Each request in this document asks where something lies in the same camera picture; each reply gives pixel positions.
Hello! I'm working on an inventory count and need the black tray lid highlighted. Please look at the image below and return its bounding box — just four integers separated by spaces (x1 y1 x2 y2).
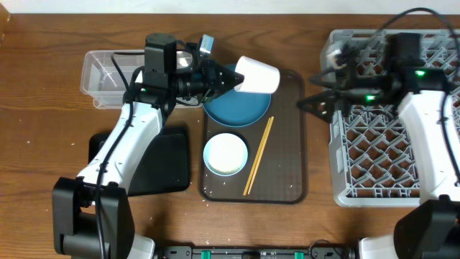
101 125 190 196

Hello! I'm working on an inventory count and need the clear plastic waste bin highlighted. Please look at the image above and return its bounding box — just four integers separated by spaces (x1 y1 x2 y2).
80 50 201 109

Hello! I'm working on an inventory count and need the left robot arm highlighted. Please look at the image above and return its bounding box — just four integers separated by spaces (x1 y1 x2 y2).
52 33 244 258

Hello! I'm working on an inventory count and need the brown serving tray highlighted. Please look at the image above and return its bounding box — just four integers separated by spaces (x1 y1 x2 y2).
199 70 308 204

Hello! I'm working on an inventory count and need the wooden chopstick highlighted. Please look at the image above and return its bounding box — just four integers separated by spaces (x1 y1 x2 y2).
246 116 275 196
242 115 273 196

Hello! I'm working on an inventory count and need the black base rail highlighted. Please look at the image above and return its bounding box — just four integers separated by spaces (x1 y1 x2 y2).
153 243 359 259

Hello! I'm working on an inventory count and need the wooden chopstick left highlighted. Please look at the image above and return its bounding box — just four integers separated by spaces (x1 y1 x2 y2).
242 115 273 196

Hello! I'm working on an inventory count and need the blue plate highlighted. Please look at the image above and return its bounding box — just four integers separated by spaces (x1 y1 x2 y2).
201 63 272 128

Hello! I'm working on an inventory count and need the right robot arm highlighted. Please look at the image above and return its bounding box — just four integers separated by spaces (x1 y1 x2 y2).
298 32 459 258

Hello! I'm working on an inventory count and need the grey dishwasher rack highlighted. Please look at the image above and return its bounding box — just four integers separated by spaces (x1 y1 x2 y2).
320 29 458 207

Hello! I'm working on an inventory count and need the light blue rice bowl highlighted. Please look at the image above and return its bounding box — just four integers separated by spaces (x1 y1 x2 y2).
203 133 249 176

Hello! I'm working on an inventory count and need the wooden chopstick right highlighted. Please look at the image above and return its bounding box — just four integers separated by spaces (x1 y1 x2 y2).
246 116 275 196

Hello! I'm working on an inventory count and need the pink plastic cup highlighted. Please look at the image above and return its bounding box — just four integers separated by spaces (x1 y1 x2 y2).
234 56 280 94

